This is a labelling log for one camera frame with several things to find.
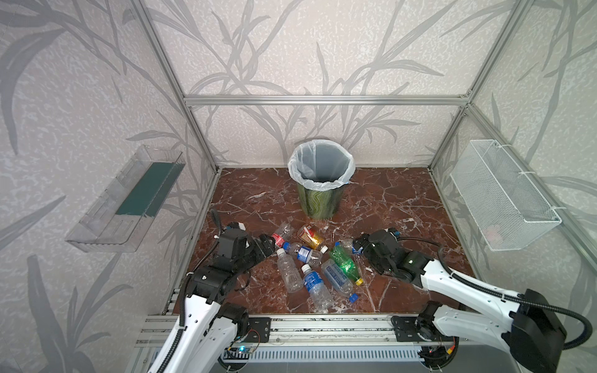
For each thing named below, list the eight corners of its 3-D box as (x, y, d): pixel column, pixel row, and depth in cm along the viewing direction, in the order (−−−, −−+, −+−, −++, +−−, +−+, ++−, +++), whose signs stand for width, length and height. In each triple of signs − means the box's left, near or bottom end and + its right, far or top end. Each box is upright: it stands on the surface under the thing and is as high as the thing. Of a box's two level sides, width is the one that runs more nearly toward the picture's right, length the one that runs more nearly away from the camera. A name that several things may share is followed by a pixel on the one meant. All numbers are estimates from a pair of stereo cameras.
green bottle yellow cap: (327, 259, 91) (328, 253, 87) (337, 249, 94) (338, 242, 90) (358, 288, 84) (361, 283, 80) (368, 276, 87) (371, 271, 83)
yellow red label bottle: (298, 238, 97) (297, 230, 92) (307, 229, 99) (307, 222, 94) (320, 257, 91) (320, 251, 86) (328, 248, 93) (329, 241, 89)
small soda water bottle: (281, 253, 90) (280, 249, 88) (287, 242, 93) (286, 238, 91) (319, 269, 86) (319, 265, 84) (323, 257, 89) (324, 253, 87)
